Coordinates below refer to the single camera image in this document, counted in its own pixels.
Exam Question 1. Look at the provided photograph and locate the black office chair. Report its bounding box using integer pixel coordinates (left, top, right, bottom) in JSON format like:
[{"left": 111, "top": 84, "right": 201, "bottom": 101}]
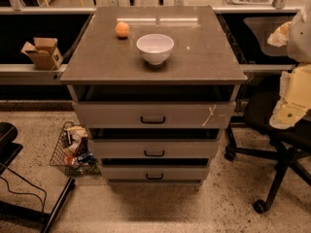
[{"left": 225, "top": 75, "right": 311, "bottom": 214}]

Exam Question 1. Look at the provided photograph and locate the wire basket with items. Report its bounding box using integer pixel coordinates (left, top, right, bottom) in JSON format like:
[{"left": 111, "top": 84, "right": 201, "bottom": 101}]
[{"left": 50, "top": 121, "right": 100, "bottom": 177}]

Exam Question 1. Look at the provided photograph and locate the orange fruit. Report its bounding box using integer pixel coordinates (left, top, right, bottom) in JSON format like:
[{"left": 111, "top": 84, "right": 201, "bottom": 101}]
[{"left": 115, "top": 21, "right": 129, "bottom": 38}]

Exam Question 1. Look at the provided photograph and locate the black cable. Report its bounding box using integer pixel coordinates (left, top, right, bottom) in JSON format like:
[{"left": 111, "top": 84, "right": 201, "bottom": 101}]
[{"left": 0, "top": 162, "right": 49, "bottom": 216}]

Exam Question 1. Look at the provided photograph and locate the grey drawer cabinet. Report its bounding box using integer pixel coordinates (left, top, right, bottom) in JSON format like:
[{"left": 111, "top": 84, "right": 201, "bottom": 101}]
[{"left": 61, "top": 6, "right": 246, "bottom": 183}]

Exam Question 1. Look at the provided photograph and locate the open cardboard box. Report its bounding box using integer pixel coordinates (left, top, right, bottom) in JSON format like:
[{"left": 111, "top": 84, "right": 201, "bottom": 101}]
[{"left": 21, "top": 38, "right": 63, "bottom": 71}]

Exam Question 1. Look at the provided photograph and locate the black stand base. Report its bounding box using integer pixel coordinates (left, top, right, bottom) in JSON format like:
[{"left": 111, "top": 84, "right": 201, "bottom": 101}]
[{"left": 0, "top": 122, "right": 75, "bottom": 233}]

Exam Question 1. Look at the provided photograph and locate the white bowl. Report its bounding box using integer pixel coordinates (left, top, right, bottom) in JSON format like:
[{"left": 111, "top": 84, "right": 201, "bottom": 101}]
[{"left": 136, "top": 34, "right": 175, "bottom": 65}]

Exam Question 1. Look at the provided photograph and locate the grey drawer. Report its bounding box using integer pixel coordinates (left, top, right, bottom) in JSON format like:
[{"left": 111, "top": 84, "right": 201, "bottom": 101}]
[
  {"left": 73, "top": 102, "right": 235, "bottom": 129},
  {"left": 90, "top": 139, "right": 219, "bottom": 158},
  {"left": 101, "top": 166, "right": 209, "bottom": 181}
]

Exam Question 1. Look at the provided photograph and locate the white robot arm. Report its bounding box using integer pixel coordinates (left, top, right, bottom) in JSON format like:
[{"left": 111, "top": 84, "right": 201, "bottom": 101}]
[{"left": 267, "top": 1, "right": 311, "bottom": 129}]

